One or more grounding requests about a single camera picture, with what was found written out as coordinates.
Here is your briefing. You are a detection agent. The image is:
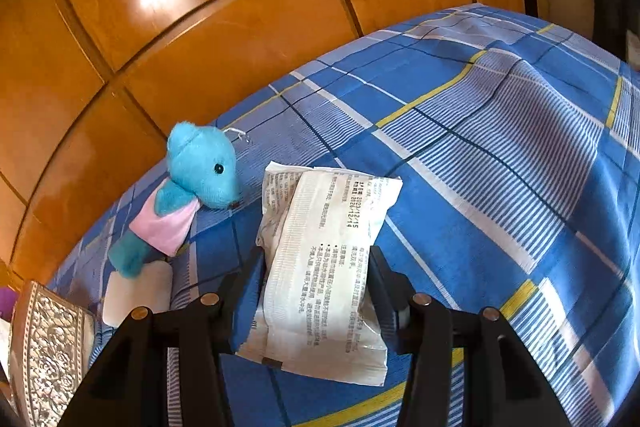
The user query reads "white printed packet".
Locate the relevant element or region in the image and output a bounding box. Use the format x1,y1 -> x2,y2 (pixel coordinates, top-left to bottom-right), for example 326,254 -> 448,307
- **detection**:
261,161 -> 321,248
235,169 -> 403,388

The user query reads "silver ornate patterned box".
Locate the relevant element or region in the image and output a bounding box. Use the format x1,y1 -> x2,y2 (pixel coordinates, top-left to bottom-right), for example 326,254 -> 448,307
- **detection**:
10,279 -> 98,427

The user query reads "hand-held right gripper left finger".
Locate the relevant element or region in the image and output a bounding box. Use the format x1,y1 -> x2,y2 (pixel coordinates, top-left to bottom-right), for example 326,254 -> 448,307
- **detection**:
57,247 -> 266,427

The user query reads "purple object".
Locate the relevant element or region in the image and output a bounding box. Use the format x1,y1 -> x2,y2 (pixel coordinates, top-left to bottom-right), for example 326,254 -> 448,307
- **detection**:
0,287 -> 21,323

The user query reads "blue plush bear pink shirt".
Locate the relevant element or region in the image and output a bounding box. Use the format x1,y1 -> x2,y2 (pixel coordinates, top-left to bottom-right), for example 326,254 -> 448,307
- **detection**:
107,122 -> 243,280

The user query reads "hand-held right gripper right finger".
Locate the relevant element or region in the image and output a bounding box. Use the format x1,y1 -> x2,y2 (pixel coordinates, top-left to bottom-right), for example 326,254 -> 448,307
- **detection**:
367,244 -> 571,427

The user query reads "blue plaid bed sheet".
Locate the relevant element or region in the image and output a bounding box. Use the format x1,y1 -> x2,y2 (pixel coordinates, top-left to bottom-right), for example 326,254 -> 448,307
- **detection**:
47,2 -> 640,427

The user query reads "white folded pad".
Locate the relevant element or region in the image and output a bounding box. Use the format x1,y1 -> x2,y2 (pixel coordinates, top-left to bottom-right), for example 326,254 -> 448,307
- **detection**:
102,259 -> 173,328

